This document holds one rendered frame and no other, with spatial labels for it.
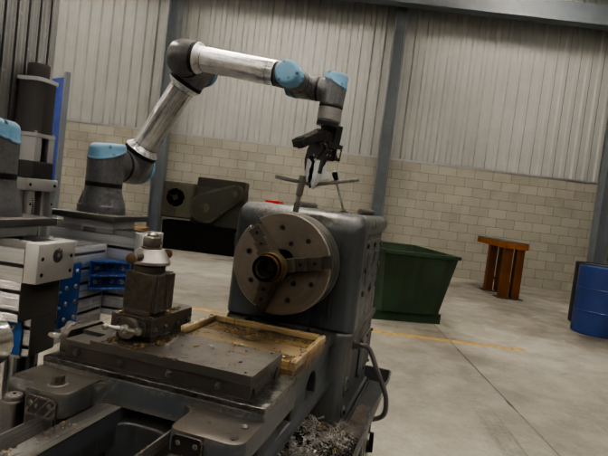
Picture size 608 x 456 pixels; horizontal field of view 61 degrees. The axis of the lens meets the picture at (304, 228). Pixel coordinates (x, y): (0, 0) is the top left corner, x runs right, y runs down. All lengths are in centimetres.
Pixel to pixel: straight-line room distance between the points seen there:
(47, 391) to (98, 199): 87
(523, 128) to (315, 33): 500
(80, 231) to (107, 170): 21
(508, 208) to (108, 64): 937
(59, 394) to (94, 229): 87
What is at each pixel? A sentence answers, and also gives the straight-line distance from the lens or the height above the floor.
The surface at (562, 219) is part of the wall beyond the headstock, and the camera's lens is 1270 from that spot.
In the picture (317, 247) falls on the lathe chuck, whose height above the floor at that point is 115.
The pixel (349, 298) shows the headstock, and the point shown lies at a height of 98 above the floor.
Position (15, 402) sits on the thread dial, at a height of 88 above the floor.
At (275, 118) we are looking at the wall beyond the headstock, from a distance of 1174.
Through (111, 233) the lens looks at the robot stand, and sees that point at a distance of 175.
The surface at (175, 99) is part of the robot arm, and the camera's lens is 185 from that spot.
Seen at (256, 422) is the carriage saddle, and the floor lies 90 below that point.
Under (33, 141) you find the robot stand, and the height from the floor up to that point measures 135.
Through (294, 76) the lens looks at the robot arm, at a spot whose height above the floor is 163.
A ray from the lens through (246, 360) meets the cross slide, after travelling 101.
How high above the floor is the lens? 128
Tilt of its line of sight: 3 degrees down
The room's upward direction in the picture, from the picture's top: 7 degrees clockwise
